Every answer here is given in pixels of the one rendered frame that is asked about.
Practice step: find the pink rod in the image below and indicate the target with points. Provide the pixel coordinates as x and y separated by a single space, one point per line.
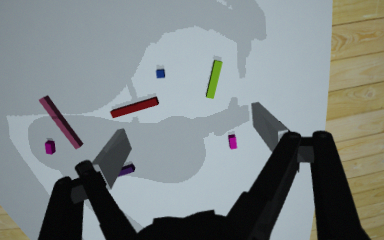
61 122

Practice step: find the small blue block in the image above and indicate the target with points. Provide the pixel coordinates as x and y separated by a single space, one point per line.
160 73

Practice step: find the purple rod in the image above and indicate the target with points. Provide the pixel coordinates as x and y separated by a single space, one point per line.
127 169

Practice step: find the dark red rod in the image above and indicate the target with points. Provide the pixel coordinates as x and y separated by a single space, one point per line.
134 107

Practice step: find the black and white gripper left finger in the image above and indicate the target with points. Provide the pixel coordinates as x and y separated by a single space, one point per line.
63 219

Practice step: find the lime green rod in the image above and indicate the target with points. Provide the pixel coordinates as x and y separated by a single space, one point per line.
214 79

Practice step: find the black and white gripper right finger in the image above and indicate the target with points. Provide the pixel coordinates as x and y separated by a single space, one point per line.
255 212

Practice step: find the magenta rectangular block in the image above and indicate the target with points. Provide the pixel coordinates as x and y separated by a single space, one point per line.
50 147
232 141

